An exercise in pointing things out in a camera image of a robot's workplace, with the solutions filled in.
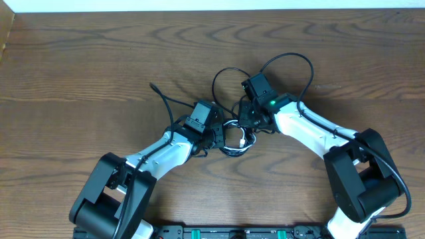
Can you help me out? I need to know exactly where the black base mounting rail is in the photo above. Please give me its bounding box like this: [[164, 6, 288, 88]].
[[72, 225, 407, 239]]

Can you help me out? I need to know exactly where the black right camera cable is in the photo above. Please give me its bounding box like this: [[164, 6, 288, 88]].
[[260, 52, 412, 220]]

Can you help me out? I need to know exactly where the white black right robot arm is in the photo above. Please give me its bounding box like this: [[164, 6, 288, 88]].
[[238, 94, 408, 238]]

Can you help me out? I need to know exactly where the black camera cable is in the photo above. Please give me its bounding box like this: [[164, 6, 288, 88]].
[[260, 52, 412, 220], [111, 82, 197, 239]]

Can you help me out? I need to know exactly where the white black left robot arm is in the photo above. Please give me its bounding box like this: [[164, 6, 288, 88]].
[[69, 114, 224, 238]]

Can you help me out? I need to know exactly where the black left camera cable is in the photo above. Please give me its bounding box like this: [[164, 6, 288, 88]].
[[111, 82, 197, 239]]

